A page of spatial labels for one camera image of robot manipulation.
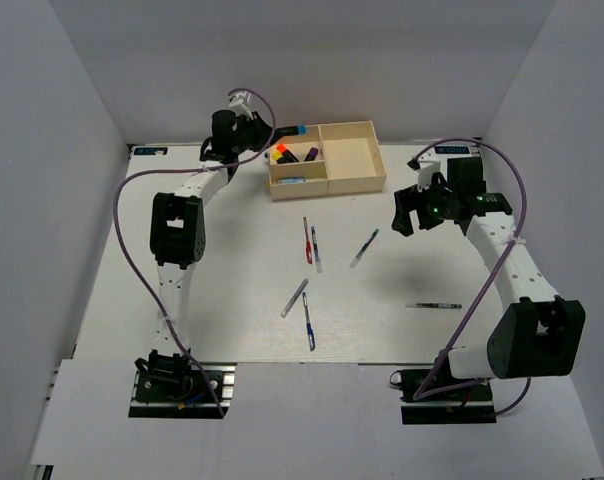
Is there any black clear pen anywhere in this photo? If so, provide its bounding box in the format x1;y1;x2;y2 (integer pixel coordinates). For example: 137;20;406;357
405;302;462;310

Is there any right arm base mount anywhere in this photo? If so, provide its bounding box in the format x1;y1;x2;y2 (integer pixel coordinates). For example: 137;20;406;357
389;368;497;426

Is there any right table logo sticker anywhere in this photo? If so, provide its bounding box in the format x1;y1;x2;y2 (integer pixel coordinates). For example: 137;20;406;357
434;145;470;155

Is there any blue clear highlighter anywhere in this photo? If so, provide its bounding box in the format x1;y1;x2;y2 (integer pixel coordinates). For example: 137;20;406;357
276;177;306;185

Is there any blue grip pen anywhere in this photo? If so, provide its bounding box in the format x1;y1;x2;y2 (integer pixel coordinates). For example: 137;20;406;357
302;292;316;352

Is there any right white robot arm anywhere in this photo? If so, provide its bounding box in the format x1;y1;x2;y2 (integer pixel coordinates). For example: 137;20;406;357
392;156;586;399

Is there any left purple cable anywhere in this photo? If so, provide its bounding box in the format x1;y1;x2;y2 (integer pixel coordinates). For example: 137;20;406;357
112;88;278;418

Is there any purple clear pen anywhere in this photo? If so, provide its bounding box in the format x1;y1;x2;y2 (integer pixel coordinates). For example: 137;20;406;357
280;278;309;318

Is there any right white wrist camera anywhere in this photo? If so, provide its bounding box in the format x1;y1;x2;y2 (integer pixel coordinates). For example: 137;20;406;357
407;153;441;191

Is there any table logo sticker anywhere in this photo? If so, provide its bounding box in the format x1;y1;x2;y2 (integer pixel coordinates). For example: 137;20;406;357
133;146;168;156
434;145;470;155

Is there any green clear pen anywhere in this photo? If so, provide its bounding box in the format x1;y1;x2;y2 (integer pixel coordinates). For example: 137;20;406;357
349;228;380;269

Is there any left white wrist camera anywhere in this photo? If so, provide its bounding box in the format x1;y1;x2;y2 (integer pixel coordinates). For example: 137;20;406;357
228;91;253;119

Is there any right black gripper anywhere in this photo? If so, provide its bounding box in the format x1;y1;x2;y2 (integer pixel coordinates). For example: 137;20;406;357
391;173;457;237

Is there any blue clear pen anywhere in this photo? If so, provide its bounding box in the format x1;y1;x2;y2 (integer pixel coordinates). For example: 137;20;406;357
311;225;322;273

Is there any purple cable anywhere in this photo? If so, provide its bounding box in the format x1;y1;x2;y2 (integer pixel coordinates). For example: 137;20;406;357
409;138;533;417
112;88;278;418

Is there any blue cap highlighter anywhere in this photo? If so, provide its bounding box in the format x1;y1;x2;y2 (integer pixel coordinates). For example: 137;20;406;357
275;125;307;137

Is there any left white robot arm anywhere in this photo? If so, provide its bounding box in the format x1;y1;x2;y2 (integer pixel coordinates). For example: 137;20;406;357
150;108;272;356

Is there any left table logo sticker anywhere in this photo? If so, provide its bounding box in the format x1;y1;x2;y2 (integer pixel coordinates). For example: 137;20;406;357
133;146;168;156

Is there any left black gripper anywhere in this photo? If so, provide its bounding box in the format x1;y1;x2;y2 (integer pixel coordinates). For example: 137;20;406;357
232;110;283;154

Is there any purple cap highlighter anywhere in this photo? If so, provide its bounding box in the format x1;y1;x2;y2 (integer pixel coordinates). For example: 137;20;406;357
304;147;319;162

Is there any orange cap highlighter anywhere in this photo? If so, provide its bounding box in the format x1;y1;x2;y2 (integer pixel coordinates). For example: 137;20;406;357
276;145;299;163

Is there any red pen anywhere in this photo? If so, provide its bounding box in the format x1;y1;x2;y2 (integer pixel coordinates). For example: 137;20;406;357
303;216;313;265

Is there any wooden compartment box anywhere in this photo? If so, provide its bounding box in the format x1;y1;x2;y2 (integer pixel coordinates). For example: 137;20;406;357
268;120;386;201

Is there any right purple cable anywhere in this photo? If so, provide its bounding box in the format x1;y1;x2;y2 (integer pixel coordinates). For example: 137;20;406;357
409;138;533;417

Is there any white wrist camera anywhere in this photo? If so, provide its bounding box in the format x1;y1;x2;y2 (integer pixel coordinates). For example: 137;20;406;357
407;153;441;191
228;91;253;119

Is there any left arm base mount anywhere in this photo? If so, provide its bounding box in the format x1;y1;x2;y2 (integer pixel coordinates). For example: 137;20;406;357
128;351;236;420

